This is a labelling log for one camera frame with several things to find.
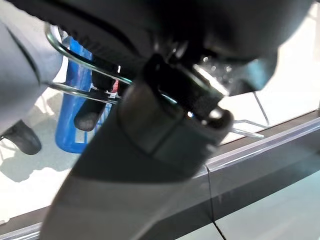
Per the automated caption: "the blue plastic shopping basket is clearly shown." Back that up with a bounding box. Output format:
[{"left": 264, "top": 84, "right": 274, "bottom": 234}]
[{"left": 44, "top": 23, "right": 270, "bottom": 155}]

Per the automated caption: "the small water bottle red cap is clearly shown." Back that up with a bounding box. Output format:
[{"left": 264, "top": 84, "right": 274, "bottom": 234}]
[{"left": 109, "top": 78, "right": 122, "bottom": 97}]

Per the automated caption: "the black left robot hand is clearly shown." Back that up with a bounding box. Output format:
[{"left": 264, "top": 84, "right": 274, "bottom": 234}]
[{"left": 7, "top": 0, "right": 316, "bottom": 240}]

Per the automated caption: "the black plinth shelf board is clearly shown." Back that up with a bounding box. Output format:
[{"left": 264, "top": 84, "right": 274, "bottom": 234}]
[{"left": 0, "top": 109, "right": 320, "bottom": 240}]

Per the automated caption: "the grey left robot leg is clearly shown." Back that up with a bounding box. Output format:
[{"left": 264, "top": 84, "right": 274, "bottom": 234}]
[{"left": 0, "top": 0, "right": 65, "bottom": 156}]

